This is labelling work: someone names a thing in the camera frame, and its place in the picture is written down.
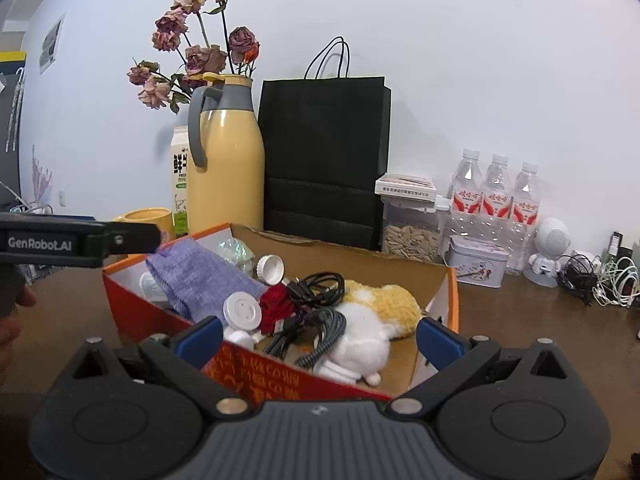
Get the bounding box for wall picture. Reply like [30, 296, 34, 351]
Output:
[39, 12, 67, 74]

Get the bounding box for tangled black cables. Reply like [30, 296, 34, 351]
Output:
[556, 254, 601, 306]

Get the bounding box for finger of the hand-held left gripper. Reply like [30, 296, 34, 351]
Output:
[99, 220, 162, 262]

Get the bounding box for dried pink flowers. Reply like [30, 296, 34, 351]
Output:
[126, 0, 261, 114]

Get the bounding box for pale printed tin box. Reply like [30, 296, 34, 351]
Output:
[445, 235, 510, 289]

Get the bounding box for white green milk carton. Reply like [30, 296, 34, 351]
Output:
[170, 126, 192, 239]

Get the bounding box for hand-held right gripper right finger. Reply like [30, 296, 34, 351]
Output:
[385, 317, 574, 414]

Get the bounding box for clear water bottle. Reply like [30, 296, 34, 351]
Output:
[449, 149, 484, 241]
[481, 154, 514, 246]
[510, 161, 543, 277]

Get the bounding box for white ridged cap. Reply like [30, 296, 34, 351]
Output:
[255, 254, 286, 284]

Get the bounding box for clear plastic bag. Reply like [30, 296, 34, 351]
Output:
[138, 271, 171, 304]

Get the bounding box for clear seed container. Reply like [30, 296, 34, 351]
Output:
[381, 192, 451, 264]

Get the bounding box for person's left hand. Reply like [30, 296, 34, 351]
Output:
[0, 286, 39, 391]

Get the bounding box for purple cloth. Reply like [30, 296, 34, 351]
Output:
[145, 237, 267, 324]

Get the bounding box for yellow white plush toy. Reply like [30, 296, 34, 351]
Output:
[315, 279, 424, 387]

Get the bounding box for red rose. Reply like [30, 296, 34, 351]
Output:
[259, 282, 301, 335]

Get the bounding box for pale round lid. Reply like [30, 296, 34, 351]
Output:
[223, 291, 263, 331]

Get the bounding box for white robot figure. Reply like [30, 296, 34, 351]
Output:
[522, 216, 571, 289]

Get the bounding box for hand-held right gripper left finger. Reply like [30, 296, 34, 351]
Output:
[70, 316, 250, 415]

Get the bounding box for yellow thermos jug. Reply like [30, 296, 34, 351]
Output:
[187, 74, 265, 237]

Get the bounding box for orange cardboard box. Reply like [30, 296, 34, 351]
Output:
[102, 222, 460, 404]

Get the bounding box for white flat box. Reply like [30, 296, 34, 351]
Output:
[375, 173, 439, 197]

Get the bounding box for grey braided cable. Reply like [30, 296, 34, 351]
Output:
[295, 307, 349, 369]

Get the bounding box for black paper bag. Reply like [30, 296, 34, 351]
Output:
[257, 36, 393, 252]

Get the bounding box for yellow mug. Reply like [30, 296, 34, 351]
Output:
[111, 207, 175, 242]

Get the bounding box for iridescent clear ball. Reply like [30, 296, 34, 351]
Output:
[207, 237, 256, 274]

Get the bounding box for tangled white cables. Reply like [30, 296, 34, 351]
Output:
[592, 259, 640, 309]

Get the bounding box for thin black cable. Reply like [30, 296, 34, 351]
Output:
[262, 317, 307, 361]

